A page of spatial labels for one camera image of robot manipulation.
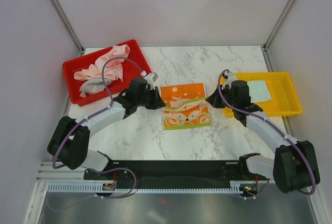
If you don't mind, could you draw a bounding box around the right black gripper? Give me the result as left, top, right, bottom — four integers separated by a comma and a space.
206, 85, 237, 109

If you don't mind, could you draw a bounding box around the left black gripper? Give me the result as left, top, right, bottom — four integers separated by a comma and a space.
136, 87, 165, 110

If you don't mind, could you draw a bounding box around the cream orange-dotted towel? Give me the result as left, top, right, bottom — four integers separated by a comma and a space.
160, 83, 212, 131

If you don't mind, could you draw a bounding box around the mint green towel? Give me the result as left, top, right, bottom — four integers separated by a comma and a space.
247, 80, 272, 103

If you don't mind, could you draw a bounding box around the grey towel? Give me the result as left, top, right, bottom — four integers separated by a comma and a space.
79, 78, 105, 97

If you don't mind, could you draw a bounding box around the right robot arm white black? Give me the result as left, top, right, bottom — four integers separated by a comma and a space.
206, 80, 320, 195

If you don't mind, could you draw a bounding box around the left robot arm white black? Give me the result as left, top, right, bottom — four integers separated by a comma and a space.
47, 73, 165, 179

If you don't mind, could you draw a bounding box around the pink striped towel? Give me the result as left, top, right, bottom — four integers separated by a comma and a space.
74, 44, 131, 82

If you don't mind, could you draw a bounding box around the yellow plastic bin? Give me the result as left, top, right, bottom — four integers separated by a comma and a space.
219, 72, 302, 117

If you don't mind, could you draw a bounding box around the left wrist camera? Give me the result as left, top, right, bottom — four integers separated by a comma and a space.
141, 71, 158, 89

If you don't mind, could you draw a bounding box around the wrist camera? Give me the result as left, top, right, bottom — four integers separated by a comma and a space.
222, 72, 238, 90
141, 71, 158, 89

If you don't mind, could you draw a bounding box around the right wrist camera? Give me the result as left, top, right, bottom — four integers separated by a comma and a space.
222, 72, 238, 90

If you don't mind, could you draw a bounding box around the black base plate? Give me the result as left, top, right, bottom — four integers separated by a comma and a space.
82, 159, 270, 190

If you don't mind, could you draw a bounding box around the white slotted cable duct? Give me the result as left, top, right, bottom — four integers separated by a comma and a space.
47, 182, 252, 194

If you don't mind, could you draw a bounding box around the right aluminium frame post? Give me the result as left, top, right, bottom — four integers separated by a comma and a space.
261, 0, 311, 52

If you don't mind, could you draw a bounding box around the aluminium frame post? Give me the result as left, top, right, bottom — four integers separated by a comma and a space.
49, 0, 85, 55
261, 0, 311, 52

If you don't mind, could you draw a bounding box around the left aluminium frame post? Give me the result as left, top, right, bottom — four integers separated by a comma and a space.
49, 0, 85, 55

